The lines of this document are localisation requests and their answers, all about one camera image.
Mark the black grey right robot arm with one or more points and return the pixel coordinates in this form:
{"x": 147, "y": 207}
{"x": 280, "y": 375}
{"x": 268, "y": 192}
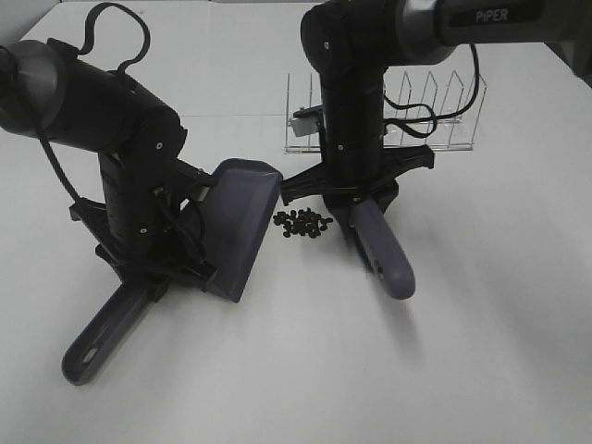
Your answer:
{"x": 352, "y": 44}

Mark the grey hand brush black bristles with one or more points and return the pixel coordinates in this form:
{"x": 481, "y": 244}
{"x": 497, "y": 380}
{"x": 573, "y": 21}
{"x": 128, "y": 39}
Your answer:
{"x": 379, "y": 248}

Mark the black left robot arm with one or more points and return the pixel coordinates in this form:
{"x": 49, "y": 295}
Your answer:
{"x": 49, "y": 94}

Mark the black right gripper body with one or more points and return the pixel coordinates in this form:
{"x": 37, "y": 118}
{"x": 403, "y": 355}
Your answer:
{"x": 354, "y": 161}

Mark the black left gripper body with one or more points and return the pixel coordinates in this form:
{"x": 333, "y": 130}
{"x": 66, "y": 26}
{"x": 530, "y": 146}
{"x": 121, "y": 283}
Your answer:
{"x": 140, "y": 226}

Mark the pile of coffee beans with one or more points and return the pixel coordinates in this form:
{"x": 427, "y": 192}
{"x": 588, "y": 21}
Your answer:
{"x": 302, "y": 222}

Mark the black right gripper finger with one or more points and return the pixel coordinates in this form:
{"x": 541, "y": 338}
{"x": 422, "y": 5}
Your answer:
{"x": 385, "y": 195}
{"x": 340, "y": 208}

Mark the metal wire dish rack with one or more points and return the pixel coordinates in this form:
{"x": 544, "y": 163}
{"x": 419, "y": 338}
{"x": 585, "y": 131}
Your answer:
{"x": 434, "y": 102}

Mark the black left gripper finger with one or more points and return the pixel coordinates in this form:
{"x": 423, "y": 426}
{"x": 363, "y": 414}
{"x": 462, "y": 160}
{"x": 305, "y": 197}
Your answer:
{"x": 157, "y": 287}
{"x": 205, "y": 276}

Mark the grey plastic dustpan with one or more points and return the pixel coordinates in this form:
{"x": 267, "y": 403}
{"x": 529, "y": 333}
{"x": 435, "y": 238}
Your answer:
{"x": 235, "y": 215}

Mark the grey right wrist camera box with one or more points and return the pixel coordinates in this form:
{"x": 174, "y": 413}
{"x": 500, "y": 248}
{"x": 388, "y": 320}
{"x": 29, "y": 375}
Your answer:
{"x": 307, "y": 121}

